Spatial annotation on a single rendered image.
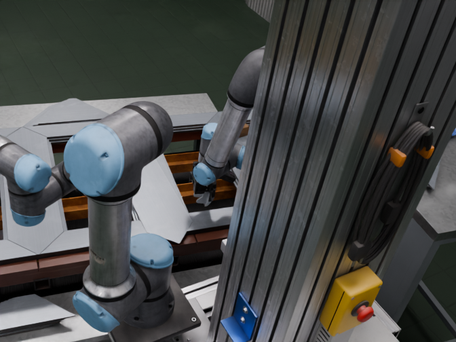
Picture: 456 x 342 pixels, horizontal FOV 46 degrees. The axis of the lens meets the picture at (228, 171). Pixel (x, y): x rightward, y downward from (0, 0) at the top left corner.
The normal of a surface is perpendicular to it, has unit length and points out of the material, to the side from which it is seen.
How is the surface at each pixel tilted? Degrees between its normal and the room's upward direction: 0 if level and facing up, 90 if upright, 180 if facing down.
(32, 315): 0
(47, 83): 0
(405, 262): 90
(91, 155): 83
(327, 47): 90
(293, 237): 90
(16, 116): 0
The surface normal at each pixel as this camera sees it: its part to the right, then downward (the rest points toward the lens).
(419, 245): -0.93, 0.11
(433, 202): 0.14, -0.77
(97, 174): -0.57, 0.33
